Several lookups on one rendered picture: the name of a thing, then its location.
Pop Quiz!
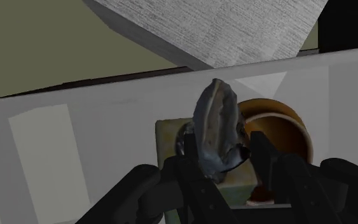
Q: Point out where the pale green square block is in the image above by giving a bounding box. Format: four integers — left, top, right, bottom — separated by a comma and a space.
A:
155, 117, 259, 224

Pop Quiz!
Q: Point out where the grey textured furniture block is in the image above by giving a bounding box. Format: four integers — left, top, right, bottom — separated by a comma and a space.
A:
82, 0, 330, 71

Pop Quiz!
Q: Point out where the grey blue lumpy object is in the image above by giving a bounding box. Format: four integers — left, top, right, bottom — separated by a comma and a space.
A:
174, 78, 251, 185

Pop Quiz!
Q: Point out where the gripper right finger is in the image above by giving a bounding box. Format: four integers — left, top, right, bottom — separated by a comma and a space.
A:
249, 130, 358, 224

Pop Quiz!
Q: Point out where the brown ceramic cup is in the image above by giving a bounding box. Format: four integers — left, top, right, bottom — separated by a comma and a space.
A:
237, 98, 315, 207

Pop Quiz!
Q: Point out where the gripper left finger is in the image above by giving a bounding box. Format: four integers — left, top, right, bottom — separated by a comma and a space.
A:
75, 133, 239, 224

